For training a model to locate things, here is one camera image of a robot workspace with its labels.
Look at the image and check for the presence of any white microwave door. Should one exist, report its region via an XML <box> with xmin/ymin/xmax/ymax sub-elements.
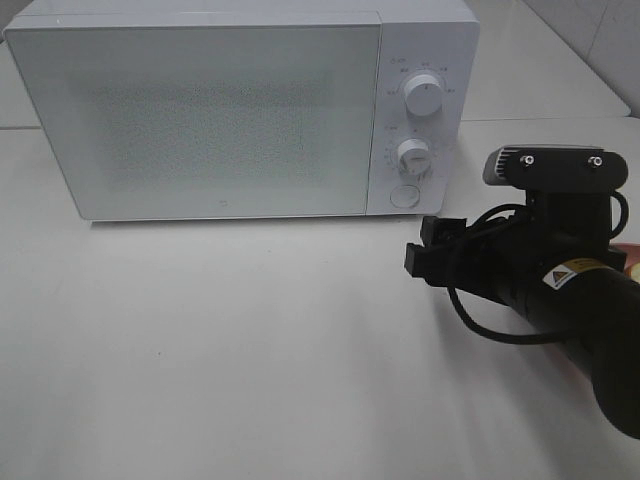
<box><xmin>8</xmin><ymin>25</ymin><xmax>379</xmax><ymax>221</ymax></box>

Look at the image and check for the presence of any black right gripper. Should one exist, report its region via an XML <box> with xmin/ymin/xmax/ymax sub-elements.
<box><xmin>404</xmin><ymin>191</ymin><xmax>627</xmax><ymax>310</ymax></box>

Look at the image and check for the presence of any white upper power knob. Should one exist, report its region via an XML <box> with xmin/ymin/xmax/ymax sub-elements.
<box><xmin>401</xmin><ymin>73</ymin><xmax>444</xmax><ymax>117</ymax></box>

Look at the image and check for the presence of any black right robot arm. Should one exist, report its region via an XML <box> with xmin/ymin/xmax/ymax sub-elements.
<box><xmin>404</xmin><ymin>192</ymin><xmax>639</xmax><ymax>479</ymax></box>

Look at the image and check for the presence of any black camera cable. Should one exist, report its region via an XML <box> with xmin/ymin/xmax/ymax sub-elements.
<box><xmin>447</xmin><ymin>192</ymin><xmax>631</xmax><ymax>347</ymax></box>

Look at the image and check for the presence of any pink plate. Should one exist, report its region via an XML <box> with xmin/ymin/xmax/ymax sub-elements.
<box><xmin>544</xmin><ymin>241</ymin><xmax>640</xmax><ymax>396</ymax></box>

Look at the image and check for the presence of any white lower timer knob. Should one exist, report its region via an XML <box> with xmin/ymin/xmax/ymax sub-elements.
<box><xmin>396</xmin><ymin>139</ymin><xmax>432</xmax><ymax>176</ymax></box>

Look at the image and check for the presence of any white bread sandwich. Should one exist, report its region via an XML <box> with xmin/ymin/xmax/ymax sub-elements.
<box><xmin>625</xmin><ymin>263</ymin><xmax>640</xmax><ymax>283</ymax></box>

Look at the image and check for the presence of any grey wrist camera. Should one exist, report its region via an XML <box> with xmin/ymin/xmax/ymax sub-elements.
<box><xmin>483</xmin><ymin>145</ymin><xmax>628</xmax><ymax>194</ymax></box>

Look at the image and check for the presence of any round door release button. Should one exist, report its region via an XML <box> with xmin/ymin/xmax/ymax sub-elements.
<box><xmin>390</xmin><ymin>185</ymin><xmax>420</xmax><ymax>209</ymax></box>

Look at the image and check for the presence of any white microwave oven body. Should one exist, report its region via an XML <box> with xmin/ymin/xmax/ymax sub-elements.
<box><xmin>3</xmin><ymin>1</ymin><xmax>480</xmax><ymax>220</ymax></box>

